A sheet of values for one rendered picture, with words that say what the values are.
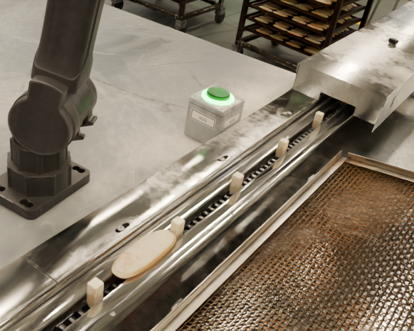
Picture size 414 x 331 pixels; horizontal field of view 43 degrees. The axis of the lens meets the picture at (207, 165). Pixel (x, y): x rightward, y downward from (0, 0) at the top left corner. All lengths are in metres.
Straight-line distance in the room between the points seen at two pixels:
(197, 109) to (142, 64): 0.30
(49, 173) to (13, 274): 0.17
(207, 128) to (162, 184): 0.19
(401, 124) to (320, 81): 0.22
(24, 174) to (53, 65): 0.16
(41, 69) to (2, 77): 0.43
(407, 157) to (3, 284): 0.74
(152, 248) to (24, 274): 0.14
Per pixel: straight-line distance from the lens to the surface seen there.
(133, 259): 0.60
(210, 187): 0.74
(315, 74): 1.02
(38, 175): 0.71
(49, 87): 0.61
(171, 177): 0.73
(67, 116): 0.63
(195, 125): 0.88
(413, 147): 1.08
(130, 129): 0.90
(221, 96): 0.86
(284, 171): 0.79
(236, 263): 0.58
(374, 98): 0.99
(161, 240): 0.63
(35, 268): 0.59
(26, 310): 0.56
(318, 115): 0.97
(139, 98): 1.00
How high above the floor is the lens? 1.29
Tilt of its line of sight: 34 degrees down
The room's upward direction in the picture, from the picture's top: 11 degrees clockwise
